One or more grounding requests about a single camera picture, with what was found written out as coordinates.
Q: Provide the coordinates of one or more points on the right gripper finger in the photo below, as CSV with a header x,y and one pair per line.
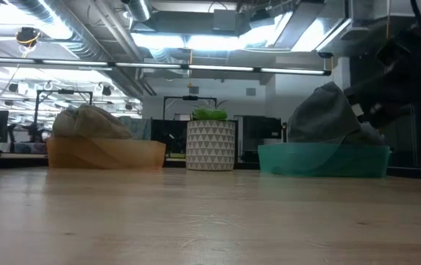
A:
x,y
380,90
387,116

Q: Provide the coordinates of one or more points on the grey-blue baseball cap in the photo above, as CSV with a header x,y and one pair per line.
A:
x,y
324,114

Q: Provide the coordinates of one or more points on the translucent teal bin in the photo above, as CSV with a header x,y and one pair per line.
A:
x,y
324,160

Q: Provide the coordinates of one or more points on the black cabinet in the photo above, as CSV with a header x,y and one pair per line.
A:
x,y
262,129

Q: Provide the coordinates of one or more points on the long LED light bar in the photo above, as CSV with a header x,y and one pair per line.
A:
x,y
218,68

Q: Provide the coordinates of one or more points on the green artificial succulent plant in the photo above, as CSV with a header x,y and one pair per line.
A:
x,y
208,114

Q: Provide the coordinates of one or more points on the white triangle-patterned plant pot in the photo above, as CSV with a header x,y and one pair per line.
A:
x,y
210,145

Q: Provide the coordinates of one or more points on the ceiling light panel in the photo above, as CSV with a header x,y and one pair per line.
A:
x,y
196,42

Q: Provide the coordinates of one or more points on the black panel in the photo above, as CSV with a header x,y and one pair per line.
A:
x,y
166,132

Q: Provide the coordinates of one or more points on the translucent orange bin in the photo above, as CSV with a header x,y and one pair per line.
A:
x,y
103,154

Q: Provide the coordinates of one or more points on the grey wall vent grille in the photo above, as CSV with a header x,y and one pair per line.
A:
x,y
251,92
194,90

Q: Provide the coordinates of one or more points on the black frame stand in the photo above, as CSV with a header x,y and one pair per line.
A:
x,y
190,98
65,91

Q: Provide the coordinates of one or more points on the small silver ventilation duct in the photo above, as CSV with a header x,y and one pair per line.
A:
x,y
138,9

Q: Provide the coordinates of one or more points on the large silver ventilation duct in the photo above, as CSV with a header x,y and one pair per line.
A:
x,y
74,33

